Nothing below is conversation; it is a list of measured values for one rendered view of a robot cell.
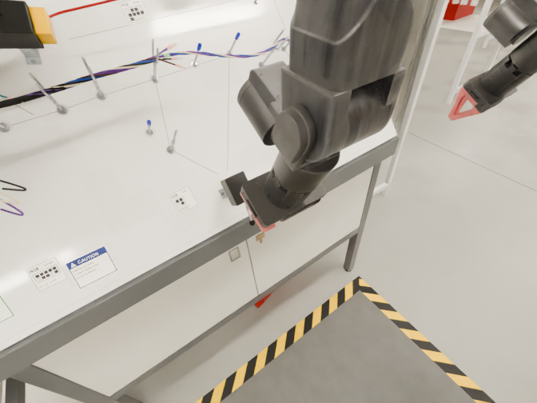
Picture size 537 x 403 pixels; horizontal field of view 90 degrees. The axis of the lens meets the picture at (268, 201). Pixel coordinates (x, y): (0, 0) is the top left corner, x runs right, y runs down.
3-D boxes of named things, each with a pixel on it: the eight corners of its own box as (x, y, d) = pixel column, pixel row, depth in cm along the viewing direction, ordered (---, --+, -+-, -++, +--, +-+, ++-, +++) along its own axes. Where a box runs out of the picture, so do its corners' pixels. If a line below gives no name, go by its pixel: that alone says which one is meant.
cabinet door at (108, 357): (258, 296, 102) (243, 229, 74) (109, 397, 82) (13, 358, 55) (255, 292, 103) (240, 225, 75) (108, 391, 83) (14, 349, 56)
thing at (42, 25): (35, 18, 46) (27, 5, 43) (50, 18, 47) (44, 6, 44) (42, 44, 46) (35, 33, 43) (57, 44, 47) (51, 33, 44)
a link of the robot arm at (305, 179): (308, 178, 24) (356, 154, 26) (269, 117, 25) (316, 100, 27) (288, 204, 30) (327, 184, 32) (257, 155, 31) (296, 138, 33)
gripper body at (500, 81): (459, 87, 53) (495, 55, 46) (487, 73, 57) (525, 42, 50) (481, 112, 52) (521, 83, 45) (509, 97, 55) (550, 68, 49)
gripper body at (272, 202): (239, 189, 36) (245, 163, 29) (299, 161, 40) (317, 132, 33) (263, 230, 35) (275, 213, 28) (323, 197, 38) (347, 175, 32)
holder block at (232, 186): (236, 228, 66) (249, 231, 57) (214, 183, 64) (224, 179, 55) (252, 219, 68) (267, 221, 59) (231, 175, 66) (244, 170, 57)
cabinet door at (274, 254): (360, 227, 121) (378, 155, 94) (260, 297, 101) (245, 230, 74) (356, 224, 123) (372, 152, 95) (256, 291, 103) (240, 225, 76)
